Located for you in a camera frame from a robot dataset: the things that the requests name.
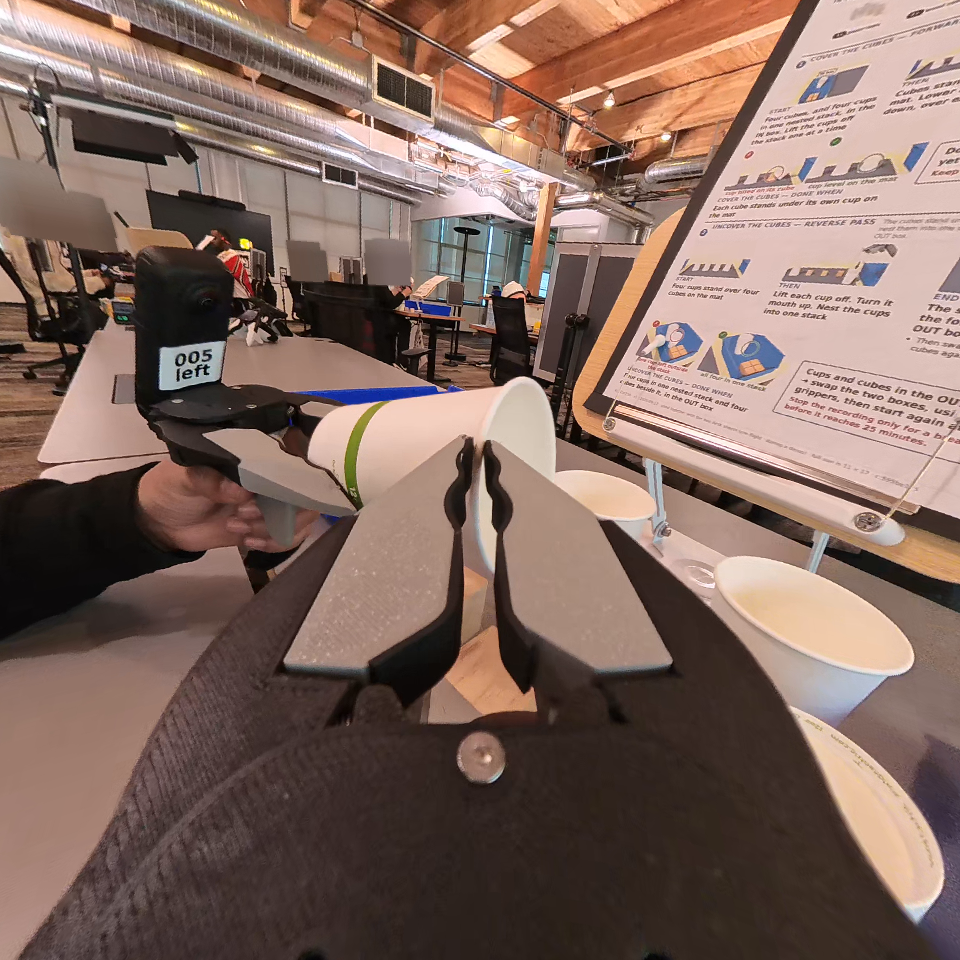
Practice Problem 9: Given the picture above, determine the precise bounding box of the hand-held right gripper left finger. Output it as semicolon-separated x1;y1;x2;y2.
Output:
282;436;477;708

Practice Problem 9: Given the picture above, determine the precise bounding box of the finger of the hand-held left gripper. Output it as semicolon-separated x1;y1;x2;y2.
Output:
202;427;357;520

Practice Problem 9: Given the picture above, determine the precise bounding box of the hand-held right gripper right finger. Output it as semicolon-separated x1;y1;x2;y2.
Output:
483;439;675;697

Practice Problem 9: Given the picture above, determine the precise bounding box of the white cup with green band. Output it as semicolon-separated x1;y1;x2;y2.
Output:
306;377;558;579

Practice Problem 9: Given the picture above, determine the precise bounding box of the person's left forearm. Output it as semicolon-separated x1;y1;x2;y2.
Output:
0;463;204;642

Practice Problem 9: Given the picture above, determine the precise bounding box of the person's left hand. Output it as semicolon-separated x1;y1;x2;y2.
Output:
137;459;320;556

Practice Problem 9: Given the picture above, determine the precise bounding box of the black and white device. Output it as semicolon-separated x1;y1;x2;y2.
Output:
228;298;295;348

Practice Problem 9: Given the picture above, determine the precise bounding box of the large black screen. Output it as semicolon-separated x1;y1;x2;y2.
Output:
146;189;275;260

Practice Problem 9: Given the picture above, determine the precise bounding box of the white paper cup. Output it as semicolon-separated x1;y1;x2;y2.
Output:
712;556;916;726
555;470;657;543
791;705;946;925

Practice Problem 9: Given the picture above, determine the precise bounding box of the light grey desk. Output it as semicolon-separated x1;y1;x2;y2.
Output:
37;318;440;466

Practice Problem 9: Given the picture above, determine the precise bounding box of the blue plastic bin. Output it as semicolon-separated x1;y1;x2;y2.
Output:
296;384;466;410

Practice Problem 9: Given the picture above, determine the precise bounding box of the wooden cube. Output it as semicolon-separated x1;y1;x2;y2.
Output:
429;626;540;715

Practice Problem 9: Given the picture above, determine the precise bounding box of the black office chair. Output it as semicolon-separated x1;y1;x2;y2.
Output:
489;296;535;384
0;247;91;395

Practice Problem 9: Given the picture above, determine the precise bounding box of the black light panel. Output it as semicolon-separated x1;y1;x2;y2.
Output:
71;108;200;166

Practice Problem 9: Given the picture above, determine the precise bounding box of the instruction sheet on wooden stand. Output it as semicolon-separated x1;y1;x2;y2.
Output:
583;0;960;522

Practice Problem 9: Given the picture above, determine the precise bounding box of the black floor lamp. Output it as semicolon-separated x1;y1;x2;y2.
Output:
453;223;481;365

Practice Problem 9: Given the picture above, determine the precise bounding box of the grey partition cabinet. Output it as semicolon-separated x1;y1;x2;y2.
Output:
536;243;639;384

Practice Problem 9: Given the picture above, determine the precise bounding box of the white document stand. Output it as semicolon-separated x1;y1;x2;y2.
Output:
571;204;960;586

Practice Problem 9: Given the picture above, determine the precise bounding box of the printed instruction sheet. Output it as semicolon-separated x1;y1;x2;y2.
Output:
603;0;960;519

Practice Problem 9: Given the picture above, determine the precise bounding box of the silver air duct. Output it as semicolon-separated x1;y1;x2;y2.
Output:
0;0;571;196

